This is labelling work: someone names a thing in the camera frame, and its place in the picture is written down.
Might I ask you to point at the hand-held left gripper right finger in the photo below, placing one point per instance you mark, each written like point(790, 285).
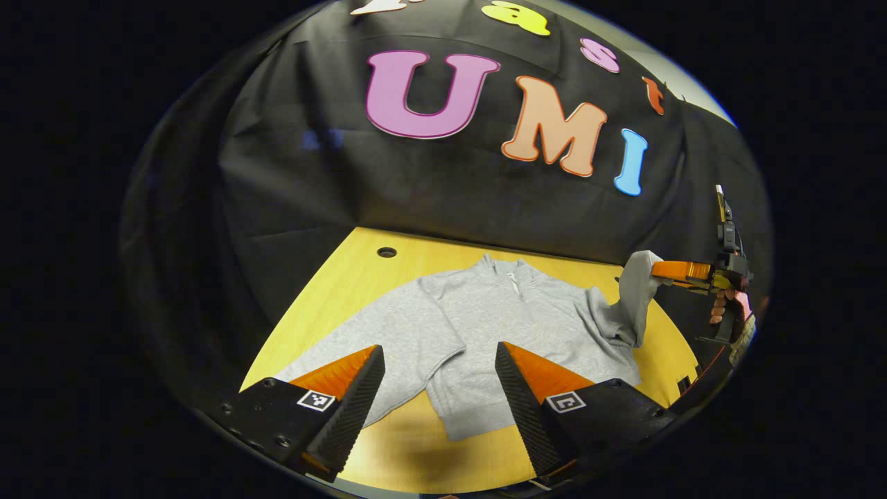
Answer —
point(523, 409)

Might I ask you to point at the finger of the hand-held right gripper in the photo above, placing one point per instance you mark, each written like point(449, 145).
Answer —
point(682, 272)

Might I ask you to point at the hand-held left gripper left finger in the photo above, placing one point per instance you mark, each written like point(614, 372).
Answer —
point(353, 409)

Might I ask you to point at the grey zip-neck sweatshirt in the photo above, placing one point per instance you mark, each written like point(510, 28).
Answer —
point(485, 326)

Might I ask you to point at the black backdrop cloth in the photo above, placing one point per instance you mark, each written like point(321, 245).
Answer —
point(416, 180)

